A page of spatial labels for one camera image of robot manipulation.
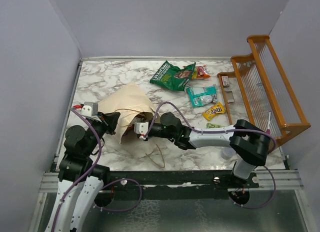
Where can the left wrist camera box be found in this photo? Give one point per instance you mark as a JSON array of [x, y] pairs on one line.
[[87, 109]]

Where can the pink white marker pen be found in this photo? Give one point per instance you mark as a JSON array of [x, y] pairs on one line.
[[268, 128]]

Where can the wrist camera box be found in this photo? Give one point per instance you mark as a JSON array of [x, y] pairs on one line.
[[141, 129], [87, 109]]

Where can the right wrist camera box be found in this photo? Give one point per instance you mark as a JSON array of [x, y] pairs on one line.
[[141, 129]]

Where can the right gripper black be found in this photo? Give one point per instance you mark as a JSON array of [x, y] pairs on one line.
[[148, 134]]

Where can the yellow candy bag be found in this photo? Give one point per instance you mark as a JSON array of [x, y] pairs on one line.
[[213, 111]]

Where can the small red white box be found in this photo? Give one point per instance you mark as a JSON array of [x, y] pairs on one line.
[[225, 81]]

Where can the small grey card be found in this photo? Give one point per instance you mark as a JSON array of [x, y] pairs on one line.
[[229, 97]]

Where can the black front frame bar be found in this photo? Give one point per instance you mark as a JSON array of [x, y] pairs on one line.
[[183, 185]]

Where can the teal snack packet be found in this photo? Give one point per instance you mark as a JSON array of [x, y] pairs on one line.
[[201, 96]]

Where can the light green snack packet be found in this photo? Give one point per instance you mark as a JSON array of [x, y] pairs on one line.
[[211, 126]]

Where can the beige paper bag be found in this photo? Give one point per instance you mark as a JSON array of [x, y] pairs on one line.
[[134, 106]]

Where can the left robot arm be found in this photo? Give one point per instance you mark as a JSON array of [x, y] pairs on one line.
[[80, 178]]

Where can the wooden tiered rack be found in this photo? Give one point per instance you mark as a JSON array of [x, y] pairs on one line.
[[264, 86]]

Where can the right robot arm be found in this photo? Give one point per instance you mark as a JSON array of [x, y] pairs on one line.
[[248, 141]]

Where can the orange colourful candy bag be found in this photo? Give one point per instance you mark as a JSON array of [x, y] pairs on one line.
[[200, 73]]

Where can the small clear plastic cup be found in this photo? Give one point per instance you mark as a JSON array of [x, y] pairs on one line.
[[227, 153]]

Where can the green chips bag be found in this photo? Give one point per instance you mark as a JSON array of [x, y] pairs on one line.
[[172, 77]]

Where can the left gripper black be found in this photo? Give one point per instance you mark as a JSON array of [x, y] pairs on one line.
[[109, 120]]

